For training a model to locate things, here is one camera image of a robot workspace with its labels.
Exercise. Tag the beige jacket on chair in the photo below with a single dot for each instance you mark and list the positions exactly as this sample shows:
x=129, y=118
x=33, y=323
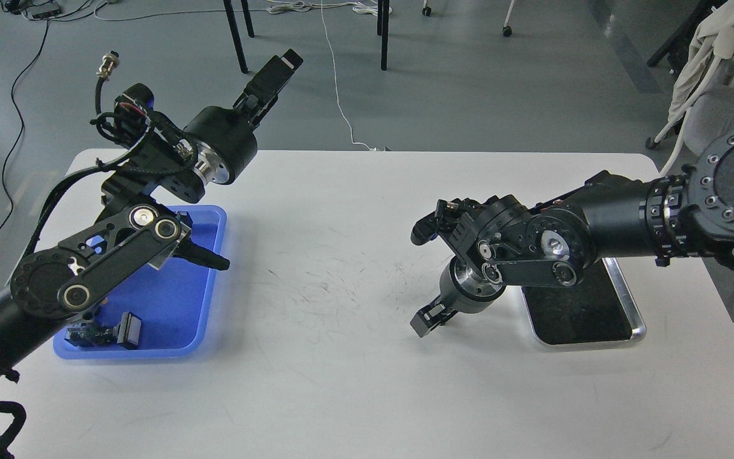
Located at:
x=712, y=43

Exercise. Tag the yellow push button switch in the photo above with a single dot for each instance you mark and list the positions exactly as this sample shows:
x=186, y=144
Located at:
x=90, y=334

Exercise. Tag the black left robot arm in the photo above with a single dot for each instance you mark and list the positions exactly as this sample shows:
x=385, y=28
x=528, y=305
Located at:
x=63, y=284

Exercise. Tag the black table leg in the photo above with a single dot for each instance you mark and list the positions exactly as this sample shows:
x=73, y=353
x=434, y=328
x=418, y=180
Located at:
x=383, y=11
x=235, y=30

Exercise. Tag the black table leg right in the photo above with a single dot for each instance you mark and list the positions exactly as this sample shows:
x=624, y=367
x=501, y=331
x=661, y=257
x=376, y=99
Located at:
x=383, y=11

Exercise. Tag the blue plastic tray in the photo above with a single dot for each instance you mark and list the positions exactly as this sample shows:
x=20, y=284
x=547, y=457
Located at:
x=173, y=304

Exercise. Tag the silver metal tray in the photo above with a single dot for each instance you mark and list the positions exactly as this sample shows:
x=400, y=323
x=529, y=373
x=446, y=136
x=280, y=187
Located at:
x=598, y=313

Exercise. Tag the grey office chair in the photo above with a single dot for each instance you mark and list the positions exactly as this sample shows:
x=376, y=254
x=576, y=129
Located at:
x=713, y=113

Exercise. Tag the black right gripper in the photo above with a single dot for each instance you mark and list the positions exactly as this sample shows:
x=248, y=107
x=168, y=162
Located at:
x=461, y=291

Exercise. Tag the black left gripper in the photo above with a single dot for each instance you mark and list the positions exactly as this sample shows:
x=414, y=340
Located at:
x=230, y=133

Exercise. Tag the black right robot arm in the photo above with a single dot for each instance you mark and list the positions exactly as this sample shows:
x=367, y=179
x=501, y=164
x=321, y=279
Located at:
x=499, y=242

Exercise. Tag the black table leg left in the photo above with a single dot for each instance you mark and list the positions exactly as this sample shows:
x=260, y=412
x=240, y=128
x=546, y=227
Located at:
x=235, y=30

